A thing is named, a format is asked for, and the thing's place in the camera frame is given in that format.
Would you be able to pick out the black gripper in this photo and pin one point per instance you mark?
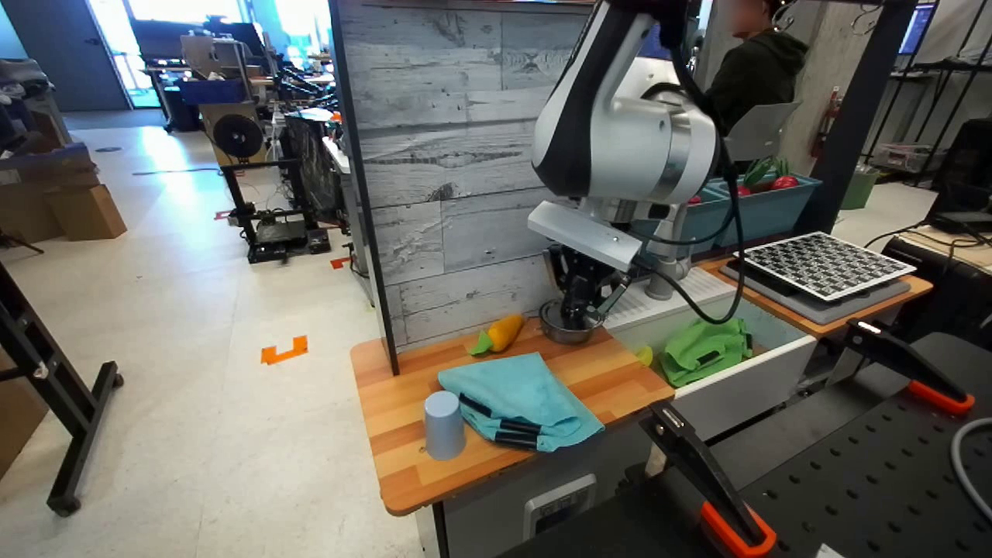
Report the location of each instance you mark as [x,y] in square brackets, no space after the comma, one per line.
[589,277]

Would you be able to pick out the silver pot lid with knob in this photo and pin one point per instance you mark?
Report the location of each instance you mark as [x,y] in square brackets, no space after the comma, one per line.
[552,315]

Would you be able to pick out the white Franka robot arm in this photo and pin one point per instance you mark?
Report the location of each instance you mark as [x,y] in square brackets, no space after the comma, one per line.
[621,142]

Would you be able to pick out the small silver pot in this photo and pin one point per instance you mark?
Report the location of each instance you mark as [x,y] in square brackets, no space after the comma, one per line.
[562,340]

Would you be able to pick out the wooden top counter cabinet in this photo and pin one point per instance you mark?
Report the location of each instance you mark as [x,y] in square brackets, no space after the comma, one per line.
[404,414]

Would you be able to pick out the wooden side counter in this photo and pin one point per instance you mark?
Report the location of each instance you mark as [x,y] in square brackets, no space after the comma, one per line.
[827,321]

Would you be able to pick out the gray faucet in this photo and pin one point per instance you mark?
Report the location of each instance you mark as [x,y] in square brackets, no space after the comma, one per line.
[677,275]

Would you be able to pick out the teal cloth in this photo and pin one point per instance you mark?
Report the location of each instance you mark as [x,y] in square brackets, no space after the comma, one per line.
[527,398]

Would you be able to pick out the green cloth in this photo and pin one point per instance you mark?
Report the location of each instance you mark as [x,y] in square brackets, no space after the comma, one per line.
[702,347]

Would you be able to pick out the white sink basin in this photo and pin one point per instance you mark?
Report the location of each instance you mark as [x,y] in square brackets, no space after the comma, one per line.
[746,388]

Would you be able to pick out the small gray-blue cup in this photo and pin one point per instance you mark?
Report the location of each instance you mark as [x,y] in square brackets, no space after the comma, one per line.
[445,424]

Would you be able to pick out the teal planter box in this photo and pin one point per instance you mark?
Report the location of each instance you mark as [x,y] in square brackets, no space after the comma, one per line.
[764,217]

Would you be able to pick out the red toy radish green leaves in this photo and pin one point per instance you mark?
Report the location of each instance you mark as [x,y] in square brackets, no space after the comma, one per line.
[768,173]

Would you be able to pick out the black white calibration board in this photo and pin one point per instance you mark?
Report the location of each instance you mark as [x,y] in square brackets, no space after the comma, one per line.
[821,263]

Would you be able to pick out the person in dark hoodie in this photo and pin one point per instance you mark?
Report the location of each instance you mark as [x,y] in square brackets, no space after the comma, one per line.
[755,78]

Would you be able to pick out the black round device on stand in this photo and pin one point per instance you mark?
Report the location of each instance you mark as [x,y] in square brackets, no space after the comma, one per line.
[237,134]

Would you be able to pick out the black office chair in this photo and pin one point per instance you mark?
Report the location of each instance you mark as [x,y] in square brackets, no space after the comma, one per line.
[962,173]

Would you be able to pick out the black metal stand leg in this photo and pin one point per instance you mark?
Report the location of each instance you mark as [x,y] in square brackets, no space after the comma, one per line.
[62,404]

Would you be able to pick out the stacked cardboard boxes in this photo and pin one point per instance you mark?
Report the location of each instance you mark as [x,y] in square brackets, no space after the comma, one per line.
[62,203]

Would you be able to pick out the dark gray door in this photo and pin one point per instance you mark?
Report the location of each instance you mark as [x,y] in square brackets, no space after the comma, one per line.
[62,49]

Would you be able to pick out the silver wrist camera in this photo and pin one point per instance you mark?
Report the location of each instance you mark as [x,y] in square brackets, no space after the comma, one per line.
[585,232]

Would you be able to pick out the thin black frame post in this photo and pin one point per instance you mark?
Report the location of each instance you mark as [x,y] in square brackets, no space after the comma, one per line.
[363,206]

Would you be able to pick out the slanted black frame post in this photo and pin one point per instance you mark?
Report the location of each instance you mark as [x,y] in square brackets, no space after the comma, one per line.
[863,113]

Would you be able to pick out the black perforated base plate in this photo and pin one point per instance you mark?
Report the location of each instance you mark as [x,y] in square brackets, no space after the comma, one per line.
[877,484]

